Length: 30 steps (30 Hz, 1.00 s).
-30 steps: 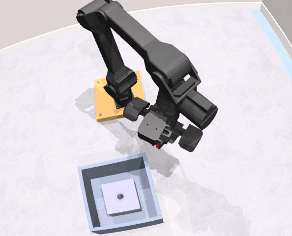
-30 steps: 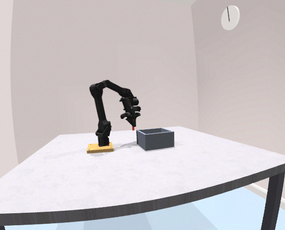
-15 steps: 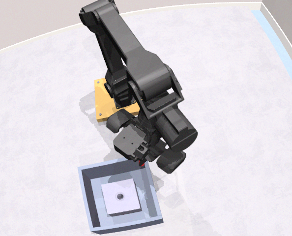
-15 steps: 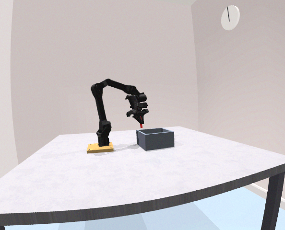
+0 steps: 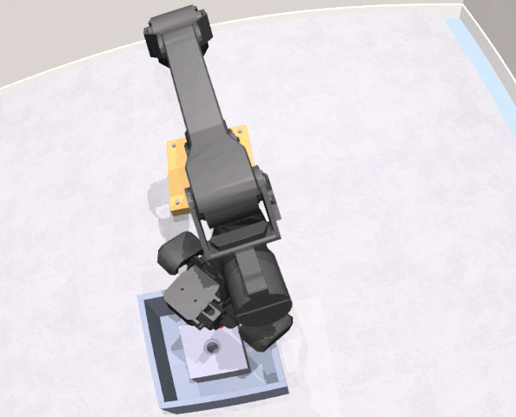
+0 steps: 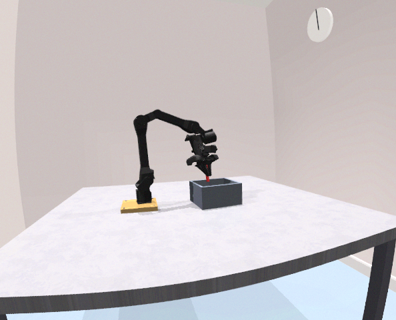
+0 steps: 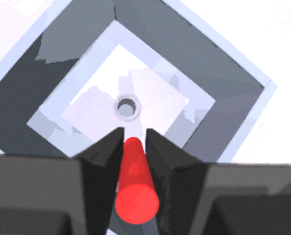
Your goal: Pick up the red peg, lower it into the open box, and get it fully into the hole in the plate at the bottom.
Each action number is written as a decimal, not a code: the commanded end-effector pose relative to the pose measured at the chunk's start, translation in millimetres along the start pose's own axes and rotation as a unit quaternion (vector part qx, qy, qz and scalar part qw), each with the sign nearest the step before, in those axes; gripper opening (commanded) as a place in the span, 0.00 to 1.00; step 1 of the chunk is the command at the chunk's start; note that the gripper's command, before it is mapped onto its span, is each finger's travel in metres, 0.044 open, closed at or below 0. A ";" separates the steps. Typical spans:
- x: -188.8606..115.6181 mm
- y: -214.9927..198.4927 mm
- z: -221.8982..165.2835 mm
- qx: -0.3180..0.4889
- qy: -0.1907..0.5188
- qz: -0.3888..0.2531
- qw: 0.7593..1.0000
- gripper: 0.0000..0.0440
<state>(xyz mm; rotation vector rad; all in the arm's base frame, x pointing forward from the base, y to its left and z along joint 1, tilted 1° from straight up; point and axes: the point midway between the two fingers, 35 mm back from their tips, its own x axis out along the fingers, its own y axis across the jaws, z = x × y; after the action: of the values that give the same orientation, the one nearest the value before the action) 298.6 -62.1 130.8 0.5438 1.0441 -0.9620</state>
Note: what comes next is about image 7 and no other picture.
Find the white square plate with hole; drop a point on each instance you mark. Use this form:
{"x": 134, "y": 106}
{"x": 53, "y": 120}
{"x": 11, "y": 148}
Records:
{"x": 123, "y": 79}

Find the red peg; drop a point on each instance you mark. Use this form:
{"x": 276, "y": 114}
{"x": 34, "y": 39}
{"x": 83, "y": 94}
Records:
{"x": 137, "y": 200}

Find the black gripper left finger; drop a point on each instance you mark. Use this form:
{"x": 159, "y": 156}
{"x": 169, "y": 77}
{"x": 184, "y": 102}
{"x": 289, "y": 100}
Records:
{"x": 84, "y": 185}

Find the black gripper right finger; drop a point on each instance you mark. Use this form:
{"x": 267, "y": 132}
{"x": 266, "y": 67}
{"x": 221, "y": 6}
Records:
{"x": 186, "y": 187}

